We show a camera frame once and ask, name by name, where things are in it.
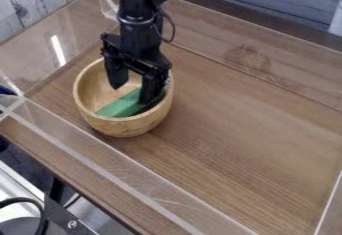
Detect clear acrylic corner bracket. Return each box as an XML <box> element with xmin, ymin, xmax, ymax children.
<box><xmin>99</xmin><ymin>0</ymin><xmax>119</xmax><ymax>21</ymax></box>

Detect black metal table leg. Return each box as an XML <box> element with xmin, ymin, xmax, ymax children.
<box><xmin>50</xmin><ymin>178</ymin><xmax>66</xmax><ymax>203</ymax></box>

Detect green rectangular block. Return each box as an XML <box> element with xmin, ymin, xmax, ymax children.
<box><xmin>95</xmin><ymin>86</ymin><xmax>169</xmax><ymax>119</ymax></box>

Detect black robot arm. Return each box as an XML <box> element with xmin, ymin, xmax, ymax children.
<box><xmin>101</xmin><ymin>0</ymin><xmax>174</xmax><ymax>104</ymax></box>

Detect clear acrylic front wall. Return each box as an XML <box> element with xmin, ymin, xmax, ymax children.
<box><xmin>0</xmin><ymin>76</ymin><xmax>257</xmax><ymax>235</ymax></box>

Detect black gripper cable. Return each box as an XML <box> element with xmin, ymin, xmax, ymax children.
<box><xmin>153</xmin><ymin>8</ymin><xmax>177</xmax><ymax>44</ymax></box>

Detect brown wooden bowl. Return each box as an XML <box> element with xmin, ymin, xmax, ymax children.
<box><xmin>73</xmin><ymin>58</ymin><xmax>174</xmax><ymax>137</ymax></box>

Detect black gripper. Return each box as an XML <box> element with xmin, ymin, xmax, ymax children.
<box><xmin>101</xmin><ymin>15</ymin><xmax>172</xmax><ymax>104</ymax></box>

